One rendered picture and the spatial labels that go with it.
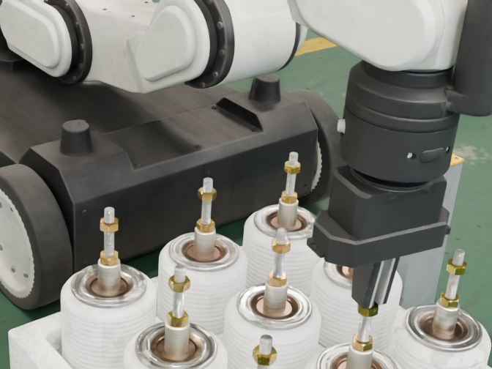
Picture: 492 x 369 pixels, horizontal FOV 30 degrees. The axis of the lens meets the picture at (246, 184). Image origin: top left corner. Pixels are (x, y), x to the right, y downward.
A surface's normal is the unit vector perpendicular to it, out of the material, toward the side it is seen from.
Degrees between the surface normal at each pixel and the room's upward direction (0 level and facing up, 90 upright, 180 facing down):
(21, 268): 90
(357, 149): 90
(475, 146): 0
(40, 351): 0
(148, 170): 46
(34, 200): 31
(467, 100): 90
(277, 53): 104
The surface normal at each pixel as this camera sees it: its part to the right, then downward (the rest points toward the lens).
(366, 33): -0.52, 0.36
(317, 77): 0.07, -0.88
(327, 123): 0.47, -0.37
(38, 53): -0.76, 0.26
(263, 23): 0.62, 0.03
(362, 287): -0.88, 0.16
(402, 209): 0.47, 0.45
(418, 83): 0.03, 0.48
